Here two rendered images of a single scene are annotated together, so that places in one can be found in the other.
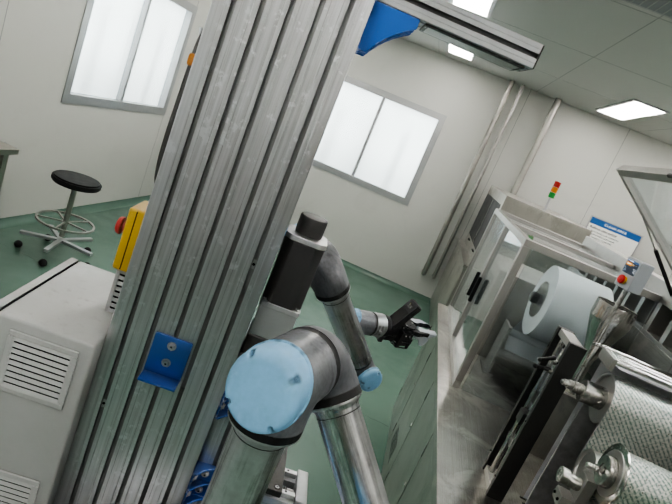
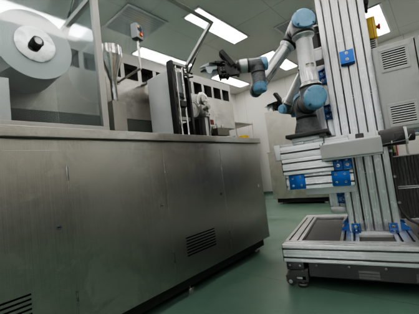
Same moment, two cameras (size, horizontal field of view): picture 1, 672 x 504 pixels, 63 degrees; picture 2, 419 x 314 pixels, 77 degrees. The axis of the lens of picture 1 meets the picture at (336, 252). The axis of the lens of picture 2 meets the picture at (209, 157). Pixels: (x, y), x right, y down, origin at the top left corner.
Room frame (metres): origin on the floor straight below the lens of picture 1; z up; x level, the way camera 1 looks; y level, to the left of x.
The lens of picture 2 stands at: (2.93, 0.40, 0.65)
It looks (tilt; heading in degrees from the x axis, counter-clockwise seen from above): 4 degrees up; 215
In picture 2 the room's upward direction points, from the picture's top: 7 degrees counter-clockwise
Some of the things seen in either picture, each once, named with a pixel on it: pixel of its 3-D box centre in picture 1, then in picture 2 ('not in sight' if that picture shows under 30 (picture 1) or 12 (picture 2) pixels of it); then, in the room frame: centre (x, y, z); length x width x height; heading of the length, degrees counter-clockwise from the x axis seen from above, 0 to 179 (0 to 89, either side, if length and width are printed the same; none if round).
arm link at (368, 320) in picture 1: (356, 322); (257, 65); (1.59, -0.14, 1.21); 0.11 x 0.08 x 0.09; 122
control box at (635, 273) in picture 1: (632, 274); (138, 32); (1.74, -0.89, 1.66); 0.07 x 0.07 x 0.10; 13
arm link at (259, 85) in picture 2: not in sight; (259, 83); (1.58, -0.15, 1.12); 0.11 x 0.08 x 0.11; 32
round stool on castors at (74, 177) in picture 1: (69, 218); not in sight; (3.78, 1.92, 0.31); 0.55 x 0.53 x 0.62; 174
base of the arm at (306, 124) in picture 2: not in sight; (307, 125); (1.34, 0.01, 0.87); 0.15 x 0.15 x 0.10
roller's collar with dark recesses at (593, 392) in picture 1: (591, 394); not in sight; (1.45, -0.81, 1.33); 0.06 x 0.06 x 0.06; 84
